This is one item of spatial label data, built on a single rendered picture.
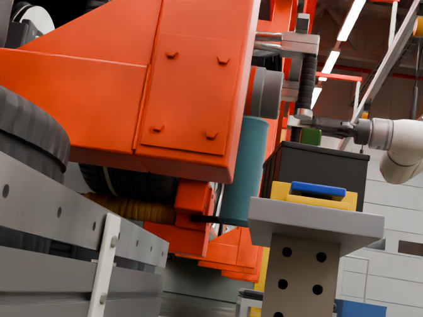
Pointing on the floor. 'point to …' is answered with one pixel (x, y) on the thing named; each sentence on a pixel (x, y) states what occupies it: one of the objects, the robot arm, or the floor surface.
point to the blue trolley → (355, 309)
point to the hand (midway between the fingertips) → (298, 123)
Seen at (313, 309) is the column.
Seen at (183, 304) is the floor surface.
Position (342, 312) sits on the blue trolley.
